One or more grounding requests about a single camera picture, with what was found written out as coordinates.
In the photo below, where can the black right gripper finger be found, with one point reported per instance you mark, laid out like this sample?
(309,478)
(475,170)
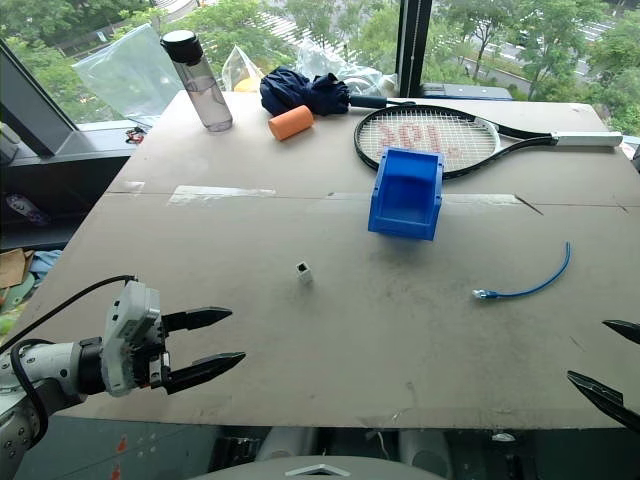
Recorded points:
(607,397)
(627,330)

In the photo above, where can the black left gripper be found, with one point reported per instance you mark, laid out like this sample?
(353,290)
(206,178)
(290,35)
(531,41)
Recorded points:
(156,371)

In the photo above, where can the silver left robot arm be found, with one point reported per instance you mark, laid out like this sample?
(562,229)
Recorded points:
(50,361)

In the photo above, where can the small white adapter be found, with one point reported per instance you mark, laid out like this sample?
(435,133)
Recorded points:
(303,273)

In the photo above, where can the white rounded robot shape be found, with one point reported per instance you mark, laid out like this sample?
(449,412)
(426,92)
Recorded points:
(427,450)
(285,445)

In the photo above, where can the short clear tape strip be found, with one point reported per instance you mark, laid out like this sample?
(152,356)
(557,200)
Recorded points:
(220,194)

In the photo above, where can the grey robot torso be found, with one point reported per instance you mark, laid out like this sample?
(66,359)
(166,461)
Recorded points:
(320,470)

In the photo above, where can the light blue cloth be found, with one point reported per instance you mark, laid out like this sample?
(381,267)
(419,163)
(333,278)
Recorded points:
(45,265)

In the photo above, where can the black white tennis racket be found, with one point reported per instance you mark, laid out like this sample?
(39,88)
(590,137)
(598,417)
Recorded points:
(585,139)

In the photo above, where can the brown cardboard piece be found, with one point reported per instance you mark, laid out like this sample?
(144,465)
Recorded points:
(12,267)

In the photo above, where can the small red black object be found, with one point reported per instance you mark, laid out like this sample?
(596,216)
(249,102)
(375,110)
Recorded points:
(134,135)

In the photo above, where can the orange foam cylinder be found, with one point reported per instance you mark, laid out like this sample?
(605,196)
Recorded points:
(291,123)

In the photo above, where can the blue plastic storage bin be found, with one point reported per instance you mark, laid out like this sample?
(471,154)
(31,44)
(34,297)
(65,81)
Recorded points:
(405,202)

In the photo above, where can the clear black-capped water bottle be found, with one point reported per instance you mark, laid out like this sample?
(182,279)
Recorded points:
(207,95)

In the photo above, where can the navy folded umbrella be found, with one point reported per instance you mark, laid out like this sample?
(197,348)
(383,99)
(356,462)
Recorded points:
(292,90)

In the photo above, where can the clear bag with yellow contents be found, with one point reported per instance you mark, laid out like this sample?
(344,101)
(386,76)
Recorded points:
(240,70)

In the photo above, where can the bluish clear zip bag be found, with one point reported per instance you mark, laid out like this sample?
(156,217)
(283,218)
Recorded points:
(125,75)

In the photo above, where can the crumpled clear plastic bag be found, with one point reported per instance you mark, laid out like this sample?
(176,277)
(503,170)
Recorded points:
(340,62)

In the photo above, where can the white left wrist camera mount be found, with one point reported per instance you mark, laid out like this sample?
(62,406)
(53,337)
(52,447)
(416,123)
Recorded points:
(125,320)

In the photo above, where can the dark slanted window frame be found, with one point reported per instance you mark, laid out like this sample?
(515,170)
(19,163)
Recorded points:
(35,115)

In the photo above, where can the black window frame post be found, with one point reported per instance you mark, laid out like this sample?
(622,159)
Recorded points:
(414,45)

